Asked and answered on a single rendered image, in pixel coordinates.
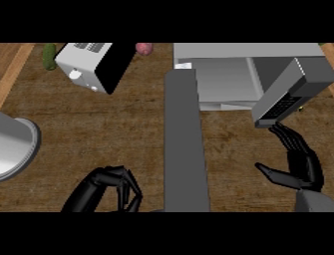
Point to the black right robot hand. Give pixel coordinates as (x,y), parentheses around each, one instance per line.
(304,166)

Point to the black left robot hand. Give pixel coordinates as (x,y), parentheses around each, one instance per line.
(88,192)

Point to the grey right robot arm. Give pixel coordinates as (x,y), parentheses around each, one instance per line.
(316,202)

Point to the grey microwave door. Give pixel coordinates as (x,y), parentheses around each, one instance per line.
(184,142)

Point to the grey microwave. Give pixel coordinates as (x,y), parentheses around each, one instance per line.
(233,50)

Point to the small white carton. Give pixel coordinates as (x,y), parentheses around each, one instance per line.
(184,65)

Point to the white toaster oven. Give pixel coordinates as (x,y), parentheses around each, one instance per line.
(84,63)

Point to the green cucumber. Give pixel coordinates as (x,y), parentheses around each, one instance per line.
(51,56)

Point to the pink sweet potato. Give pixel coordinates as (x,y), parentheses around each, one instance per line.
(146,48)

